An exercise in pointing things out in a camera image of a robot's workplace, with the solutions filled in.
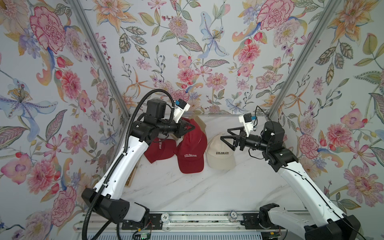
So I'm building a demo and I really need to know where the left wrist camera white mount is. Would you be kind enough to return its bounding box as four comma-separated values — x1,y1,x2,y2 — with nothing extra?
173,99,191,124

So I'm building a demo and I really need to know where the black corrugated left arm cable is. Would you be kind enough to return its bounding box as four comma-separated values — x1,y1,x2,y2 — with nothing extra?
81,88,176,240

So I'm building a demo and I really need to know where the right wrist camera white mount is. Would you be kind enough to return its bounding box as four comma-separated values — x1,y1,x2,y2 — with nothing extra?
239,113,258,137

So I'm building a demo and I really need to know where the maroon Colorado cap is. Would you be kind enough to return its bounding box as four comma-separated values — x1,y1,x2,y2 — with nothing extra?
175,139,207,174

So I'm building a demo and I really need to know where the tan Colorado baseball cap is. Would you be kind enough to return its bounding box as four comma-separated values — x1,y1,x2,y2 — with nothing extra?
190,115,207,134

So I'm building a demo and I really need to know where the cream Colorado baseball cap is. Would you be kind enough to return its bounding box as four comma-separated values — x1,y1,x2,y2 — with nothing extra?
206,134,236,171

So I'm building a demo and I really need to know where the aluminium corner frame post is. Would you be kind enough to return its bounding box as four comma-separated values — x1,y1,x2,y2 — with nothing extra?
269,1,338,118
69,0,130,120

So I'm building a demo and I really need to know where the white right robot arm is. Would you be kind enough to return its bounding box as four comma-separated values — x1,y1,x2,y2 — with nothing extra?
221,121,361,240

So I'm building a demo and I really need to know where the aluminium corner frame post right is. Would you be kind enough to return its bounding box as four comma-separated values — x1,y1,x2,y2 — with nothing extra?
269,1,338,118

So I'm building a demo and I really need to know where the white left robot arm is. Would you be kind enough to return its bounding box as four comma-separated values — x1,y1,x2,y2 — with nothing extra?
82,99,195,226

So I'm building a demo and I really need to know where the aluminium corner frame post left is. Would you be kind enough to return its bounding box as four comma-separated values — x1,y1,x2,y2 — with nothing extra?
69,0,130,120

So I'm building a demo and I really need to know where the green circuit board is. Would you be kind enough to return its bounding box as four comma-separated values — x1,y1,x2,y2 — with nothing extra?
135,233,151,240

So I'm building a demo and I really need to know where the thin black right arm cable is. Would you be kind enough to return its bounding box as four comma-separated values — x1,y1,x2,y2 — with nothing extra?
248,104,376,240

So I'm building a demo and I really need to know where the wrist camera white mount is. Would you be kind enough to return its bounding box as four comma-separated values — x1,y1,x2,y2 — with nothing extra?
239,113,258,137
173,99,191,124

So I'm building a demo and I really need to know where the wooden chessboard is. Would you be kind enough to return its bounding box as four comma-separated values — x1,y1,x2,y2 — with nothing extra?
125,166,138,188

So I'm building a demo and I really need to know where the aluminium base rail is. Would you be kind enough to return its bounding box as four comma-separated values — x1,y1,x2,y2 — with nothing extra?
88,211,259,234

